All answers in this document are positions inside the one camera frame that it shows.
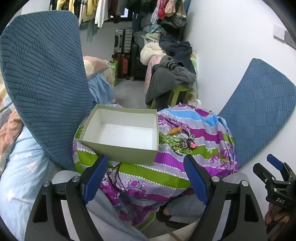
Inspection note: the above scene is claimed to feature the pink charm jewelry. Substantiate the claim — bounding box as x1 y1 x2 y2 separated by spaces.
189 142 198 149

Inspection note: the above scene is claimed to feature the orange gourd pendant necklace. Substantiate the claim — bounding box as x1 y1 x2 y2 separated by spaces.
167 126 183 136

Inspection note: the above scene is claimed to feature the right hand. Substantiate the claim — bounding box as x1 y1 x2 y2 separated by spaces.
264 203 290 226

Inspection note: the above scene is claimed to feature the small blue textured cushion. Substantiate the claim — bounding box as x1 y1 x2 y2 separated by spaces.
218 58 295 167

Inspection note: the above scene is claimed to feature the open green cardboard box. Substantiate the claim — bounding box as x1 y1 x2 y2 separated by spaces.
79 104 159 165

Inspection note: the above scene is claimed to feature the light blue bed sheet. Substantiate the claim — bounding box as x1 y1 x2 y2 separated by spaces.
88 73 115 104

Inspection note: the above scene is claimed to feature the green stool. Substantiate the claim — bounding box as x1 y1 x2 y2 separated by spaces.
150 85 191 110

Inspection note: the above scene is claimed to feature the grey blanket on stool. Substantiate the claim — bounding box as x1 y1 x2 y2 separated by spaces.
145 55 196 108

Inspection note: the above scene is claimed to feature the pink cream pillow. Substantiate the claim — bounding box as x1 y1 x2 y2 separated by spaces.
83 56 109 79

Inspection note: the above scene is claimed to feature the green printed shopping bag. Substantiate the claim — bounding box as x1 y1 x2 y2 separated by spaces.
110 61 118 87

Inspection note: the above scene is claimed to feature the red suitcase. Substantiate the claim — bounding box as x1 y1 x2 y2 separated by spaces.
112 54 130 78

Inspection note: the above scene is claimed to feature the dark navy jacket pile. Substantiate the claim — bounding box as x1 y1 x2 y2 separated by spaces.
159 35 196 74

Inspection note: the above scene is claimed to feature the large blue textured cushion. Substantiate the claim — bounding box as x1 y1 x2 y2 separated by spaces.
1 11 93 171

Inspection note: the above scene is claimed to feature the cream fluffy blanket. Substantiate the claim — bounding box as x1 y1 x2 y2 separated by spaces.
140 42 166 65

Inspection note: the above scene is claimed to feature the grey hard suitcase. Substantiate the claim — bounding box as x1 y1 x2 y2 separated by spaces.
114 29 133 54

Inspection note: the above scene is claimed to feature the white wall switch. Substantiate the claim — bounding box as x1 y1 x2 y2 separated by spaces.
273 25 285 43

